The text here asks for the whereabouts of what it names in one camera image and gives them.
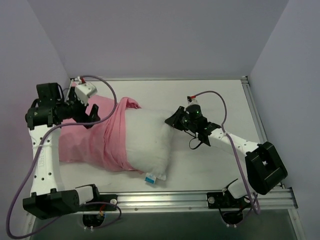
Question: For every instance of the aluminium back rail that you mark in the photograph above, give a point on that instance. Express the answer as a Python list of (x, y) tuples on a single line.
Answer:
[(171, 78)]

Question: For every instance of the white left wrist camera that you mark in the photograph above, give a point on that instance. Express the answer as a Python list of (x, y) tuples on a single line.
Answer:
[(84, 91)]

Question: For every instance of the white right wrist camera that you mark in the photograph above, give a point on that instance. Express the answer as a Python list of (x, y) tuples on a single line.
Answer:
[(192, 100)]

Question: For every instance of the aluminium front rail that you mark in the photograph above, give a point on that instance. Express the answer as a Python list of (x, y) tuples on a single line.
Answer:
[(164, 201)]

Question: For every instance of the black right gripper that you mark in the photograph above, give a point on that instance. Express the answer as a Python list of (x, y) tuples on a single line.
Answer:
[(182, 121)]

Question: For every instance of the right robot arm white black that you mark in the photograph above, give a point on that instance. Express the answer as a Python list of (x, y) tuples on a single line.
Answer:
[(212, 135)]

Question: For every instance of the white pillow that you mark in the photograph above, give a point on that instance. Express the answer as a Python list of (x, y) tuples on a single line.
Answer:
[(148, 141)]

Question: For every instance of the pink floral pillowcase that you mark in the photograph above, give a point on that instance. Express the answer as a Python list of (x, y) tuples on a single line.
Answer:
[(102, 145)]

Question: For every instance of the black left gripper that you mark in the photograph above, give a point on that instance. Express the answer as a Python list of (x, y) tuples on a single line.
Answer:
[(81, 113)]

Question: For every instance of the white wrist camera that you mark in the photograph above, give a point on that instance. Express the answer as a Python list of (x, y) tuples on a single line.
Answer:
[(192, 100), (84, 91)]

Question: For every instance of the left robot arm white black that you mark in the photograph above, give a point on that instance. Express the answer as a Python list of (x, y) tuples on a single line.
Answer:
[(48, 196)]

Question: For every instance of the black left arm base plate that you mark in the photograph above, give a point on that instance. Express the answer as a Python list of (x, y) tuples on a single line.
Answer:
[(108, 198)]

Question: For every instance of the white blue pillow label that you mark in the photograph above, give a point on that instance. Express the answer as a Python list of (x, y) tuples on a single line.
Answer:
[(150, 179)]

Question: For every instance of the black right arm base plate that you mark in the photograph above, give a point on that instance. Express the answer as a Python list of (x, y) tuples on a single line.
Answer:
[(224, 200)]

